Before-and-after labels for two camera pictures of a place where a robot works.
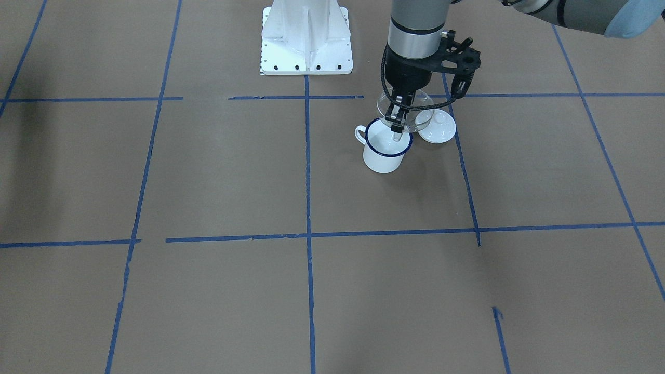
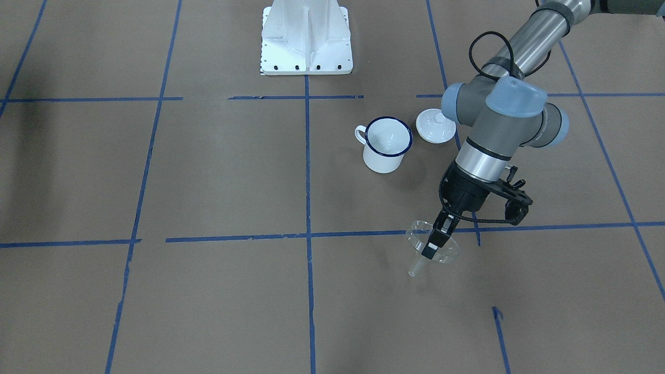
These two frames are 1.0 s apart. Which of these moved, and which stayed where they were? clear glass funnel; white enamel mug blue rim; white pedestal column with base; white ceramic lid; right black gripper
Moved: clear glass funnel; right black gripper
Stayed: white enamel mug blue rim; white pedestal column with base; white ceramic lid
